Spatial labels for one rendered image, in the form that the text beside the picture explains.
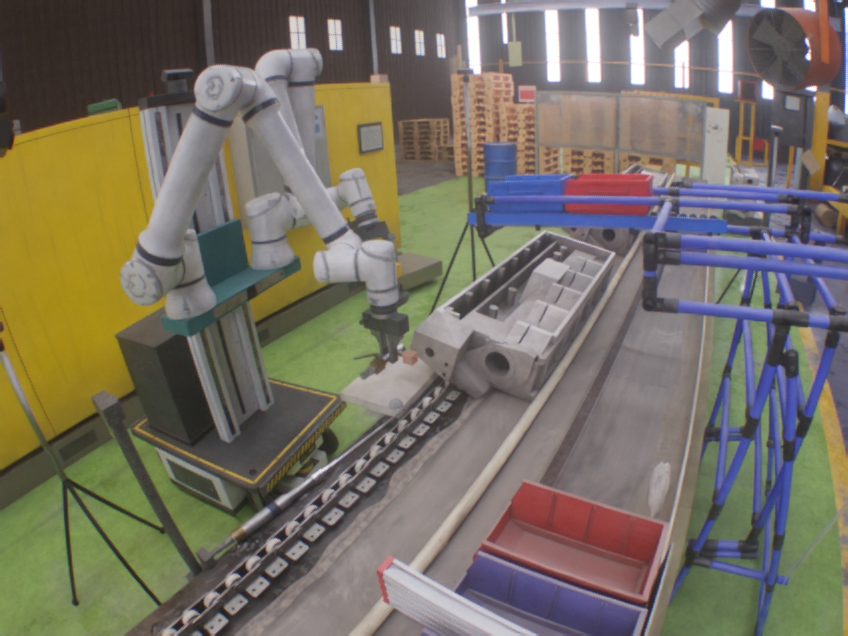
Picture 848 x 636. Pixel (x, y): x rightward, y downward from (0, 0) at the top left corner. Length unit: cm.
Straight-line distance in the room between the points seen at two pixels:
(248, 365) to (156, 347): 46
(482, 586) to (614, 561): 30
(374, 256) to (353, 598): 81
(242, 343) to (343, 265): 102
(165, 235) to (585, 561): 133
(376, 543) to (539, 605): 39
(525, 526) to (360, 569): 37
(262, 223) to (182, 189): 65
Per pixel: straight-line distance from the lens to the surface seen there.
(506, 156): 817
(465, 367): 145
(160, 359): 203
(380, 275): 124
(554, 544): 109
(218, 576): 111
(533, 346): 140
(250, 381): 227
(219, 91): 124
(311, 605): 103
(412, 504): 116
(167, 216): 138
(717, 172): 731
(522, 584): 89
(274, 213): 192
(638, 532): 101
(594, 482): 124
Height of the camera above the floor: 161
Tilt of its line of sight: 26 degrees down
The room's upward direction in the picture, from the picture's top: 4 degrees counter-clockwise
